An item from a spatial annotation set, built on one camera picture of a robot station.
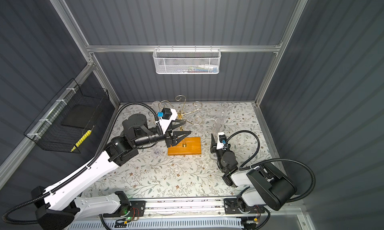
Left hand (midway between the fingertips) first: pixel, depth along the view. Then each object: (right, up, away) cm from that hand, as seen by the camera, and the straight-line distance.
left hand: (188, 126), depth 59 cm
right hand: (+16, -6, +23) cm, 29 cm away
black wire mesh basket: (-60, +1, +14) cm, 62 cm away
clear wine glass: (-22, -20, +35) cm, 45 cm away
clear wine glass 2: (+26, +13, +61) cm, 68 cm away
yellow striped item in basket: (-50, -7, +9) cm, 51 cm away
